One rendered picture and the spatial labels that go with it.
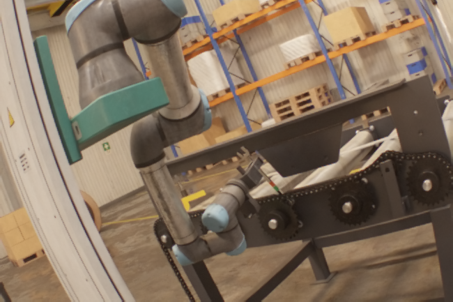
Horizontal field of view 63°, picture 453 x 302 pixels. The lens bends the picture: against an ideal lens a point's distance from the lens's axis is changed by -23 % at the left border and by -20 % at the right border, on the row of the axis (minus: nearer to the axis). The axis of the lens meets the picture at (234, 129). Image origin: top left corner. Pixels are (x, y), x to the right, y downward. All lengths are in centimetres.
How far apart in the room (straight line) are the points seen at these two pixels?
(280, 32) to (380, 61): 287
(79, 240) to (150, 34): 46
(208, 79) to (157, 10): 1065
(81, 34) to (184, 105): 40
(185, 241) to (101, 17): 73
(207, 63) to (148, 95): 1059
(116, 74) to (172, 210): 55
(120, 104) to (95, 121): 6
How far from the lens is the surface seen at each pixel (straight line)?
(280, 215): 153
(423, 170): 129
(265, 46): 1210
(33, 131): 91
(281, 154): 154
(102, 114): 82
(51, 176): 90
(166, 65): 103
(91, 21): 89
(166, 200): 127
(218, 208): 129
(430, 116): 129
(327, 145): 145
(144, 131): 120
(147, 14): 89
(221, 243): 135
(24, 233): 862
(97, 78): 87
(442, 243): 142
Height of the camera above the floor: 127
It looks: 3 degrees down
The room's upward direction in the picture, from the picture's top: 22 degrees counter-clockwise
